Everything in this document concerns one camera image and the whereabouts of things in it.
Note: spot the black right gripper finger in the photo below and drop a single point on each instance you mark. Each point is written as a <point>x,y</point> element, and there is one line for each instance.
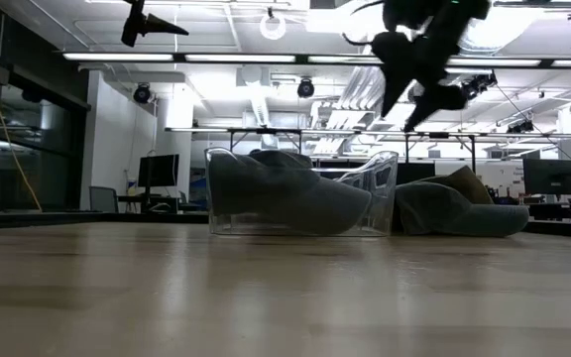
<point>394,64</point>
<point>439,99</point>

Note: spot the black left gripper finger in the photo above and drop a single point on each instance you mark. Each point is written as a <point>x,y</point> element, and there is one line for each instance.
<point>161,26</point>
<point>132,25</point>

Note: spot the blue baseball cap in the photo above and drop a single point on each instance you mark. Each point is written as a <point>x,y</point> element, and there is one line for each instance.
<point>439,208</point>
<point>290,198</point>

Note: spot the white ceiling pipes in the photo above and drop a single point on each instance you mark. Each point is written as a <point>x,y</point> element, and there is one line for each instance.
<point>365,89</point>

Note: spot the black ceiling spotlight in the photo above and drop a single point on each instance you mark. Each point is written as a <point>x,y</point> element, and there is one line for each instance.
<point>142,93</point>
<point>306,88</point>

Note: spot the black partition panel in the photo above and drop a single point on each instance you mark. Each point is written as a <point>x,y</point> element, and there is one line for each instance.
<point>414,173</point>

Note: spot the black overhead light beam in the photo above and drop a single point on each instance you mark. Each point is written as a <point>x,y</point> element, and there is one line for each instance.
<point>246,58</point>

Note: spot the black computer monitor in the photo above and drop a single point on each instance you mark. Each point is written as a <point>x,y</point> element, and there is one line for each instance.
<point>550,176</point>
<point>159,171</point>

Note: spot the white blue bottle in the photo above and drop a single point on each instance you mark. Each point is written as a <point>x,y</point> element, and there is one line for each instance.
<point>132,187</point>

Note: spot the grey office chair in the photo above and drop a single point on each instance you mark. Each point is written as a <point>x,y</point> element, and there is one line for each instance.
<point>103,199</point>

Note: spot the dark office desk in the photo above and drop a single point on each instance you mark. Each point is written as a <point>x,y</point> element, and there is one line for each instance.
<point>166,203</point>

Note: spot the black ceiling camera cluster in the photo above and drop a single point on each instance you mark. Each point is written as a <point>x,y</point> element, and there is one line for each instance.
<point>521,127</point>
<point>479,84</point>

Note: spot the black metal frame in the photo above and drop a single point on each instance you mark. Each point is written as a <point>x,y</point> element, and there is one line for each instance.
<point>275,131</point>

